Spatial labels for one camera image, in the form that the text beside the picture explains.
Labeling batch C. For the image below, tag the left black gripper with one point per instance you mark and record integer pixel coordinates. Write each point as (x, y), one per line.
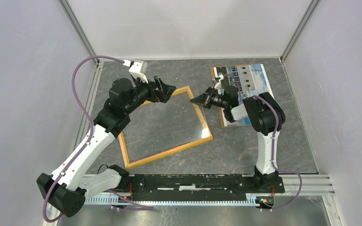
(163, 95)

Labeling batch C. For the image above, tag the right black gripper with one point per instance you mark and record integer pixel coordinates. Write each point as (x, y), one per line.
(205, 99)

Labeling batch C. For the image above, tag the clear acrylic sheet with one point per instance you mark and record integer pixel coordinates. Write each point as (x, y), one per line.
(168, 128)

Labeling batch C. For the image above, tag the building and sky photo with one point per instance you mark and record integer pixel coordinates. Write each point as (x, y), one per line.
(256, 81)

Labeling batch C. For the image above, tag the wooden picture frame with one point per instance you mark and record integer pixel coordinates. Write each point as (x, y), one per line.
(124, 156)

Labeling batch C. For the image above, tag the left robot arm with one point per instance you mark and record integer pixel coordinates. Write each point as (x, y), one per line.
(65, 190)

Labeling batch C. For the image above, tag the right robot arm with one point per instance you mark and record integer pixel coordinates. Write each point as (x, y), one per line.
(266, 117)

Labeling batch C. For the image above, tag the brown backing board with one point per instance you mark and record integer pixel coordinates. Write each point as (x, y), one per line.
(213, 73)

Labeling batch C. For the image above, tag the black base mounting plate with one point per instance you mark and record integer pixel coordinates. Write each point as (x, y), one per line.
(196, 187)

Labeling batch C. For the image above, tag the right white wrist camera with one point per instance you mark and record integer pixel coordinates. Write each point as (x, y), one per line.
(217, 81)

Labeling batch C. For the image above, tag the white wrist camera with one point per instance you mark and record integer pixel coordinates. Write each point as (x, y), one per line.
(217, 81)
(137, 70)

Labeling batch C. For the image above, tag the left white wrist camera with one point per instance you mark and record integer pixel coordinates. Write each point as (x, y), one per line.
(137, 70)

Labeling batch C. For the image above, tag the aluminium rail frame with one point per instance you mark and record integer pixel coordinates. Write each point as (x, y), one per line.
(294, 183)

